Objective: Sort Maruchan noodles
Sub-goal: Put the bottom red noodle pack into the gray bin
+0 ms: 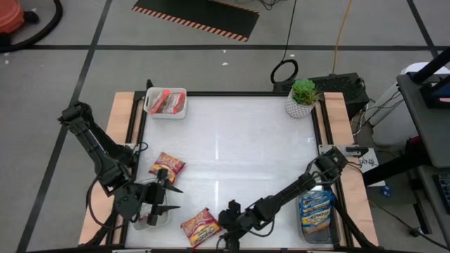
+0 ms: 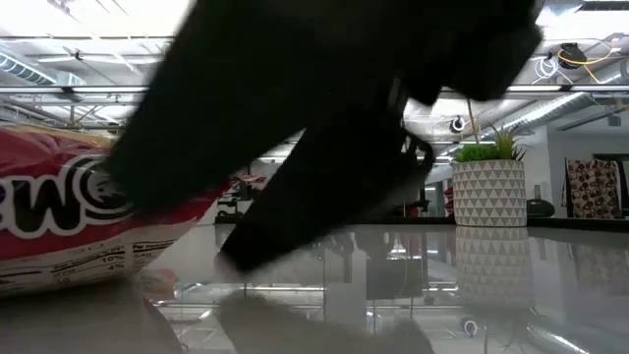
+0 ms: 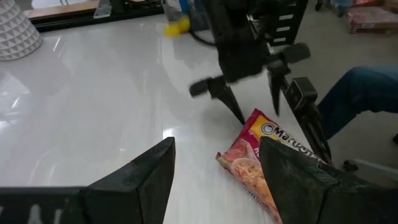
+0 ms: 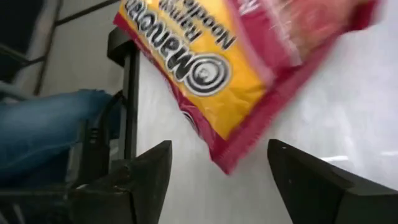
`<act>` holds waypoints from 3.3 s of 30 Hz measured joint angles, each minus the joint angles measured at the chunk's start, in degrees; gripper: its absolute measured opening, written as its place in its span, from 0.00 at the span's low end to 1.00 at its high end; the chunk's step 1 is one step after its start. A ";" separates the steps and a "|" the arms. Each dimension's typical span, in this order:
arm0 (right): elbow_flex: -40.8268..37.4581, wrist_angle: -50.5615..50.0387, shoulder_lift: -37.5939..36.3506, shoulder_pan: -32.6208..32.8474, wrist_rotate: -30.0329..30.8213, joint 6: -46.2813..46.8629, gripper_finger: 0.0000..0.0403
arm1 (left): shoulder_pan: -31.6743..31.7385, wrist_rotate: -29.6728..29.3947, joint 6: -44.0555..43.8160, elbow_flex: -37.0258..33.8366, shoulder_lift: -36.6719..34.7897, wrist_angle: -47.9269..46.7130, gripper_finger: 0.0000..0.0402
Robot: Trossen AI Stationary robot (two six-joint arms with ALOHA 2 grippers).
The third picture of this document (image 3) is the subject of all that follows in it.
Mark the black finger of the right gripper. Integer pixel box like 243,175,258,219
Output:
267,65,289,117
210,76,247,126

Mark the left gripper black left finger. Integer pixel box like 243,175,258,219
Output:
0,136,177,224

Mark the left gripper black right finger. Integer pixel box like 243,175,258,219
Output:
259,136,398,224

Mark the red beef Maruchan ramen pack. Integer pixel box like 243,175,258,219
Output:
215,108,329,224

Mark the yellow tag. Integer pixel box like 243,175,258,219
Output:
163,14,191,37

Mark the person's leg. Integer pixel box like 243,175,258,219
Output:
316,65,398,141

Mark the maroon flat box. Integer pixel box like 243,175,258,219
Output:
344,5,398,34

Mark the light wooden side board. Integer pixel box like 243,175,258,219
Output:
24,0,101,20

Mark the green plant in patterned pot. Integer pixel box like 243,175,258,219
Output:
0,0,44,62

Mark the black table-level camera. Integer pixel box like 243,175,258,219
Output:
285,77,318,112

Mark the black camera stand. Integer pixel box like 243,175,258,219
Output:
292,102,333,166

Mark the grey metal bracket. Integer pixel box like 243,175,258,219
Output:
92,0,113,19

